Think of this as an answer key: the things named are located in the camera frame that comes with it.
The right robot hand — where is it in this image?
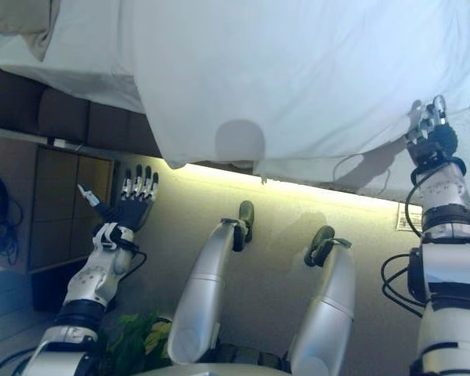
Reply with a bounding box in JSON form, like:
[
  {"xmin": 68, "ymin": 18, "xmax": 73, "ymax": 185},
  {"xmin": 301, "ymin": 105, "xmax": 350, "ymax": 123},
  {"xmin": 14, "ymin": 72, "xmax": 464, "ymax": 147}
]
[{"xmin": 403, "ymin": 95, "xmax": 459, "ymax": 168}]

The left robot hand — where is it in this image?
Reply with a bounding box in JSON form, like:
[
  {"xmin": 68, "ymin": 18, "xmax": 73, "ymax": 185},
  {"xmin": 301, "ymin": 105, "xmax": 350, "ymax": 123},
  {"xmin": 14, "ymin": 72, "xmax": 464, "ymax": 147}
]
[{"xmin": 77, "ymin": 164, "xmax": 160, "ymax": 232}]

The white pillow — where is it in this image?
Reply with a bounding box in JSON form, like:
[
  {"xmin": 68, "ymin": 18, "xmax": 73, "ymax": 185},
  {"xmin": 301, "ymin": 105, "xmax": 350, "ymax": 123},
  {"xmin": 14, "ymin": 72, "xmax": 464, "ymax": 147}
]
[{"xmin": 132, "ymin": 0, "xmax": 470, "ymax": 222}]

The wooden nightstand cabinet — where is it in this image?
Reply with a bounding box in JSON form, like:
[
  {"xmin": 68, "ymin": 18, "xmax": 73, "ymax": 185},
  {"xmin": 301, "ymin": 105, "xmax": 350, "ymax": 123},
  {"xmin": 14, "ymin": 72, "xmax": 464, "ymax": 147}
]
[{"xmin": 0, "ymin": 125, "xmax": 115, "ymax": 275}]

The white printed label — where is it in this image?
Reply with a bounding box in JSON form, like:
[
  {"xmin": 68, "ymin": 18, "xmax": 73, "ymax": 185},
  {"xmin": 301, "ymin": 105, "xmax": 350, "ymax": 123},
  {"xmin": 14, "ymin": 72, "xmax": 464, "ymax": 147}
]
[{"xmin": 395, "ymin": 202, "xmax": 426, "ymax": 232}]

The left silver robot leg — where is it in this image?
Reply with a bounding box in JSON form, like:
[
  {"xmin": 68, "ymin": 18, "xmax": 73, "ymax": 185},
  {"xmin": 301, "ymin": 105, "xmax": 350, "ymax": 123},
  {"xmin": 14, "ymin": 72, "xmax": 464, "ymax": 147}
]
[{"xmin": 167, "ymin": 200, "xmax": 255, "ymax": 365}]

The silver robot leg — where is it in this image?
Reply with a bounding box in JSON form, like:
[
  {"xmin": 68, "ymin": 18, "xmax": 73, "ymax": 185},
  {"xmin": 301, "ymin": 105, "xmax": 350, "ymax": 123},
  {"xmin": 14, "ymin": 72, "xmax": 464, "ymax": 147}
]
[
  {"xmin": 287, "ymin": 226, "xmax": 356, "ymax": 375},
  {"xmin": 167, "ymin": 200, "xmax": 255, "ymax": 365}
]

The green leafy plant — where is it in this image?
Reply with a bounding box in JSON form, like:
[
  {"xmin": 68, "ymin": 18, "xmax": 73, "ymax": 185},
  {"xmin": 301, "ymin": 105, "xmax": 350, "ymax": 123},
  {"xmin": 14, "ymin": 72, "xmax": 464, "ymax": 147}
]
[{"xmin": 97, "ymin": 312, "xmax": 173, "ymax": 365}]

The white sheeted mattress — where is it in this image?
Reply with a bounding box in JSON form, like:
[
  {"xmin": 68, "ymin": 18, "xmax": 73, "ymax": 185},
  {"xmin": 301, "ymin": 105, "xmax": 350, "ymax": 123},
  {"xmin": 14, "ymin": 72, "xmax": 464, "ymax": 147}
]
[{"xmin": 0, "ymin": 0, "xmax": 146, "ymax": 114}]

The grey robot torso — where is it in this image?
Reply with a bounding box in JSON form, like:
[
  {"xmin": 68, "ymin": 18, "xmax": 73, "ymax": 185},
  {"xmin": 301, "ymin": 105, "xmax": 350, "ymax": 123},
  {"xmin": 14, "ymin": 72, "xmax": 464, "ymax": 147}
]
[{"xmin": 140, "ymin": 342, "xmax": 298, "ymax": 376}]

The right silver robot leg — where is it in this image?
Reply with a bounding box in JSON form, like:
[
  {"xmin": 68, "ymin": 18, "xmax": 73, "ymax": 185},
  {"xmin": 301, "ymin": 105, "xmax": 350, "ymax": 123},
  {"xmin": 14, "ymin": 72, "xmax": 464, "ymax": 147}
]
[{"xmin": 287, "ymin": 226, "xmax": 356, "ymax": 375}]

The beige pillow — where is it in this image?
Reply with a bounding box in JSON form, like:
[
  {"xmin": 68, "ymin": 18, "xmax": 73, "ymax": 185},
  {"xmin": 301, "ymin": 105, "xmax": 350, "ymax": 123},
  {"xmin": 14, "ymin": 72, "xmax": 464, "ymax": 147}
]
[{"xmin": 0, "ymin": 0, "xmax": 62, "ymax": 63}]

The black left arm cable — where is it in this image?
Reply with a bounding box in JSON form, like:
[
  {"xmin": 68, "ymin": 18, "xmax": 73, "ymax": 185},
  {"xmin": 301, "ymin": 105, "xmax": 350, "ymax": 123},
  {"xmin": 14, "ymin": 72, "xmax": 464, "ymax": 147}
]
[{"xmin": 117, "ymin": 240, "xmax": 148, "ymax": 283}]

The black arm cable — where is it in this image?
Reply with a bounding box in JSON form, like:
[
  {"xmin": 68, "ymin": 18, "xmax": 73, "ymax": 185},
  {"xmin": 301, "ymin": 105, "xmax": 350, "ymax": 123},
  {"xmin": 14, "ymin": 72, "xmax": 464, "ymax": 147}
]
[
  {"xmin": 380, "ymin": 168, "xmax": 428, "ymax": 318},
  {"xmin": 117, "ymin": 240, "xmax": 148, "ymax": 283}
]

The brown upholstered bed frame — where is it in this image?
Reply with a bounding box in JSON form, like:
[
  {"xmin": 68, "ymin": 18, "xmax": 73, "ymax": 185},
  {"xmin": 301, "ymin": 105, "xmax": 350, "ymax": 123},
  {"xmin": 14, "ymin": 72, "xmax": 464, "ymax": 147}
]
[{"xmin": 0, "ymin": 62, "xmax": 169, "ymax": 157}]

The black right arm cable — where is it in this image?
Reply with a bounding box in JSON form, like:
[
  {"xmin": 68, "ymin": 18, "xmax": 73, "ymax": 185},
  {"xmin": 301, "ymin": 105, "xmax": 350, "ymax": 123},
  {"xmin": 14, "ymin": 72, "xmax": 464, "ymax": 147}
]
[{"xmin": 380, "ymin": 168, "xmax": 428, "ymax": 318}]

